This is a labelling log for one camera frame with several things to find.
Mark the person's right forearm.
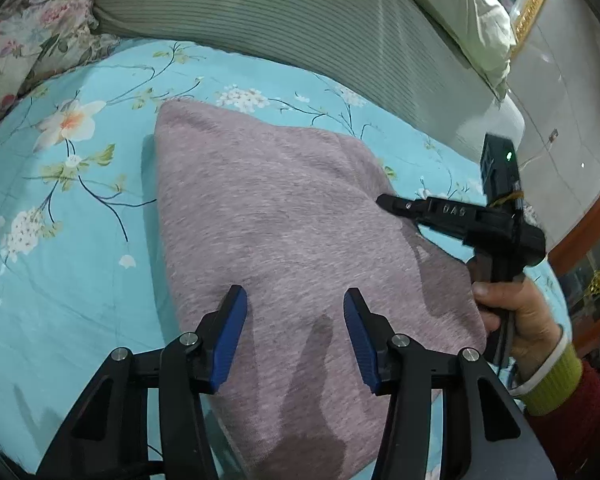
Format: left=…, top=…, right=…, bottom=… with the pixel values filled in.
left=516, top=326, right=600, bottom=480

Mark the gold framed landscape picture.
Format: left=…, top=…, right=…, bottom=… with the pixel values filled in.
left=475, top=0, right=555, bottom=61

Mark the pink knit shirt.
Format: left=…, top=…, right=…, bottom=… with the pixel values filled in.
left=152, top=99, right=488, bottom=480

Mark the grey-green striped pillow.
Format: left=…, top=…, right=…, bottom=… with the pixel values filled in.
left=92, top=0, right=527, bottom=157

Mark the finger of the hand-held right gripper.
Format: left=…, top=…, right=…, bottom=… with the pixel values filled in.
left=376, top=194, right=432, bottom=225

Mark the blue floral bedsheet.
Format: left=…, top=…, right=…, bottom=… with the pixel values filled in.
left=0, top=37, right=575, bottom=480

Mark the light green pillow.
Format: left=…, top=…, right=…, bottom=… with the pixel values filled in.
left=384, top=0, right=519, bottom=102

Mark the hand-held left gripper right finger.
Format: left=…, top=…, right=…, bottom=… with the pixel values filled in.
left=343, top=287, right=523, bottom=480

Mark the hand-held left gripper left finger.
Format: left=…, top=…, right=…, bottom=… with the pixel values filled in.
left=35, top=285, right=248, bottom=480

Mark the wooden glass cabinet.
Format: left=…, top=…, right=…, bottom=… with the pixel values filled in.
left=549, top=160, right=600, bottom=366

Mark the floral pillow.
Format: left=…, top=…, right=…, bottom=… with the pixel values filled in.
left=0, top=0, right=122, bottom=133

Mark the person's right hand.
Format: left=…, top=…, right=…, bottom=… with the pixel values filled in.
left=471, top=277, right=565, bottom=377

